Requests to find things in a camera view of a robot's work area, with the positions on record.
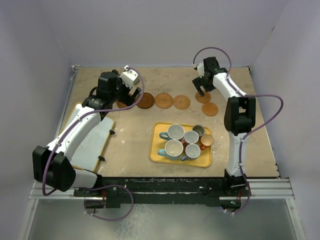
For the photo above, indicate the light wooden coaster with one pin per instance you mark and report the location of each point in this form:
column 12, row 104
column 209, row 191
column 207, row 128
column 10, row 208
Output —
column 203, row 99
column 210, row 109

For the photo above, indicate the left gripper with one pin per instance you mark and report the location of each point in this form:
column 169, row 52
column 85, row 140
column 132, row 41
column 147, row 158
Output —
column 127, row 99

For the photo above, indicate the pink printed mug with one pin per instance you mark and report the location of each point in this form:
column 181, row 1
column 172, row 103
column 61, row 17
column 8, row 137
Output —
column 190, row 137

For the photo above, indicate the dark wooden saucer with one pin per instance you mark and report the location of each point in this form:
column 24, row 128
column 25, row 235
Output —
column 147, row 101
column 120, row 105

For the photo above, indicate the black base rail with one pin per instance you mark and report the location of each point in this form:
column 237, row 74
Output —
column 179, row 190

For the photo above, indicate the yellow tray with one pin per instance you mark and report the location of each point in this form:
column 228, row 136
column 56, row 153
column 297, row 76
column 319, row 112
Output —
column 157, row 143

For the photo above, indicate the blue mug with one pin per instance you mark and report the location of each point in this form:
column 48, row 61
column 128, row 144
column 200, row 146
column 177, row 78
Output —
column 192, row 152
column 174, row 132
column 173, row 150

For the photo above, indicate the woven rattan coaster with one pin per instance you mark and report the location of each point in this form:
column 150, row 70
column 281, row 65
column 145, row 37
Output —
column 163, row 100
column 181, row 102

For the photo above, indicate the yellow framed whiteboard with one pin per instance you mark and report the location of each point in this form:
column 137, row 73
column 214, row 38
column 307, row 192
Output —
column 84, row 143

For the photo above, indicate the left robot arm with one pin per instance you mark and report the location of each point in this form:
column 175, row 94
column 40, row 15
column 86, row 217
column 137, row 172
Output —
column 52, row 164

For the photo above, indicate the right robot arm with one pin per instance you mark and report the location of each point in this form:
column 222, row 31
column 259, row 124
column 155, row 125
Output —
column 239, row 116

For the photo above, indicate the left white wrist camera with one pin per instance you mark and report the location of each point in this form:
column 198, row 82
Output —
column 129, row 77

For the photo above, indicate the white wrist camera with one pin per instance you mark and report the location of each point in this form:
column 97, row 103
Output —
column 129, row 77
column 200, row 69

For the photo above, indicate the orange copper mug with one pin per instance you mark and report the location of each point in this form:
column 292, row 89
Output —
column 206, row 141

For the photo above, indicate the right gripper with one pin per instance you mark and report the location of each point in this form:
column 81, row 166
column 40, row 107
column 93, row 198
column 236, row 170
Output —
column 199, row 82

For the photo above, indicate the small grey cup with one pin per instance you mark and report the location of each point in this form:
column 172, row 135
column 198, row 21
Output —
column 199, row 129

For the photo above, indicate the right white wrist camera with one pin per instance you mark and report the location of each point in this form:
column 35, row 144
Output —
column 200, row 69

